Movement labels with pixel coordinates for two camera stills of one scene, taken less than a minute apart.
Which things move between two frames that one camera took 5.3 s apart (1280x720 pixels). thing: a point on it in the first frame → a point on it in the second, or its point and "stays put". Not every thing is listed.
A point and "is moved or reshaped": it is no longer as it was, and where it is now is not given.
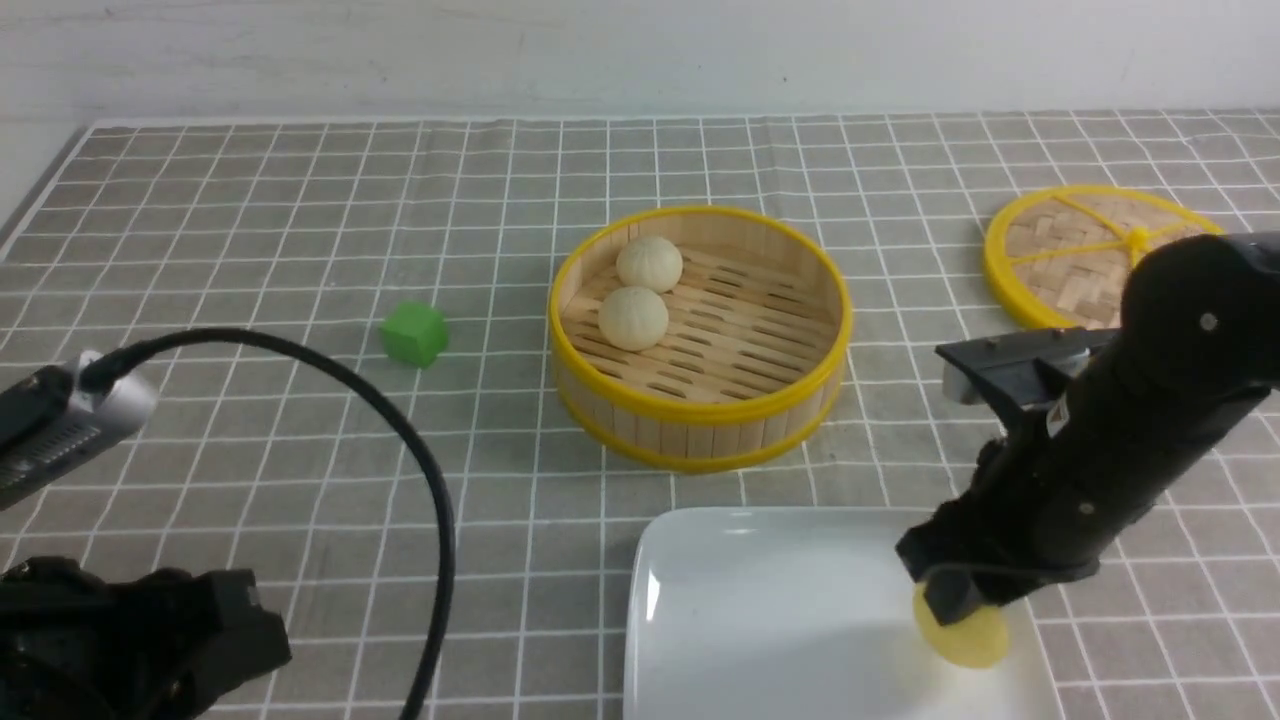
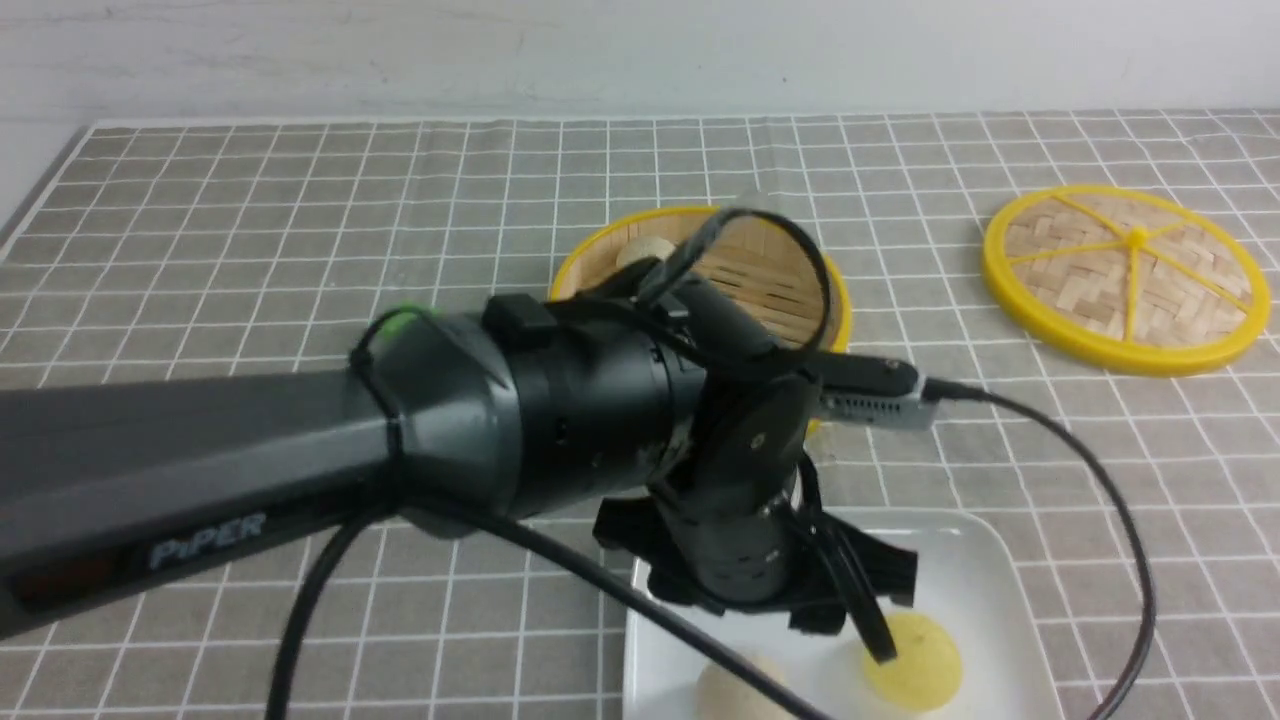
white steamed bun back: [649, 262] stays put
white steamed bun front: [633, 318] is moved or reshaped
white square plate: [803, 613] stays put
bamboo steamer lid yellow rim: [1064, 254] stays put
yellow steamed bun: [977, 638] → [926, 669]
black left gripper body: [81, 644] → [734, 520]
